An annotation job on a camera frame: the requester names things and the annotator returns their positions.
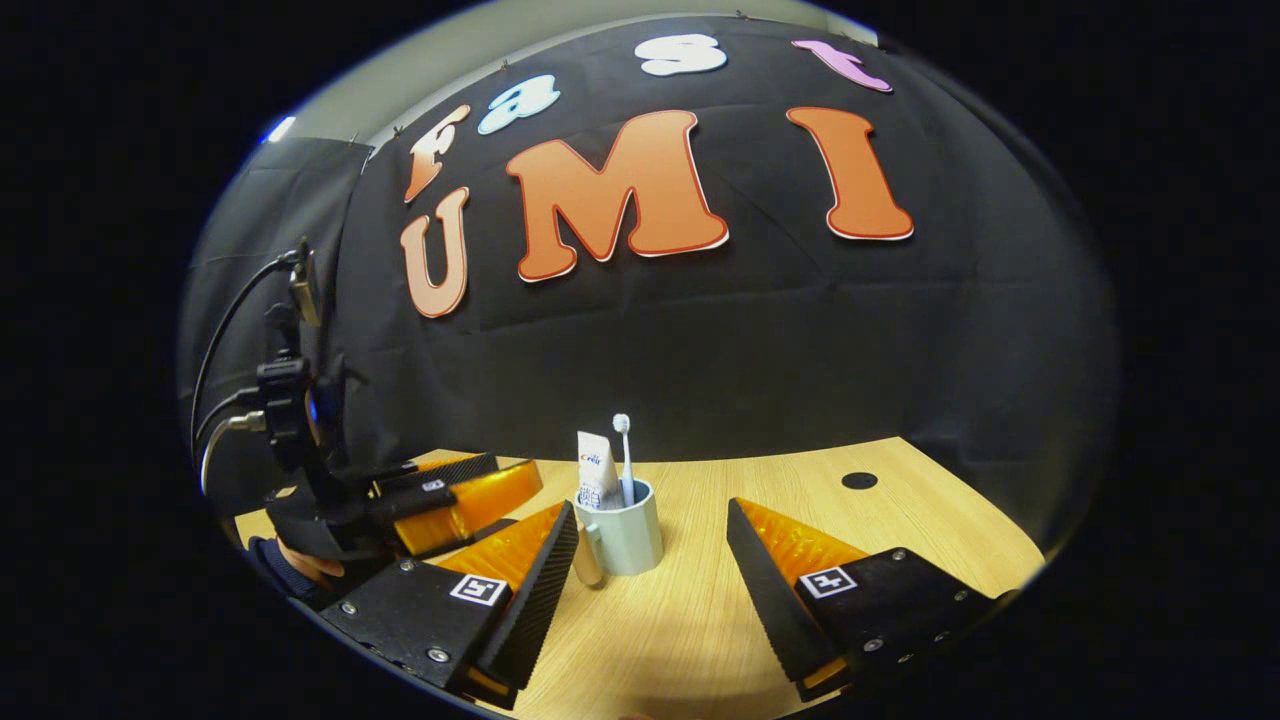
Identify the light blue cup wooden handle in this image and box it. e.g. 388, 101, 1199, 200
572, 478, 664, 589

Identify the black backdrop cloth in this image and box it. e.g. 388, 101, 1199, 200
180, 15, 1116, 546

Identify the white toothbrush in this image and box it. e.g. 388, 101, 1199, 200
612, 413, 638, 508

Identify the wooden desktop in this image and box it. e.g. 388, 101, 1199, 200
235, 436, 1046, 720

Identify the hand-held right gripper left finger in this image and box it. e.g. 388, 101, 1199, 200
320, 500, 581, 711

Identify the white toothpaste tube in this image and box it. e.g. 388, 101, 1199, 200
576, 431, 623, 512

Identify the black cable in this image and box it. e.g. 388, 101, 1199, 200
189, 250, 301, 461

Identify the grey cable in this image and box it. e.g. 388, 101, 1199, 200
199, 412, 267, 495

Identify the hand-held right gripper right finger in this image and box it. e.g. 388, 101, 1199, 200
726, 497, 1001, 703

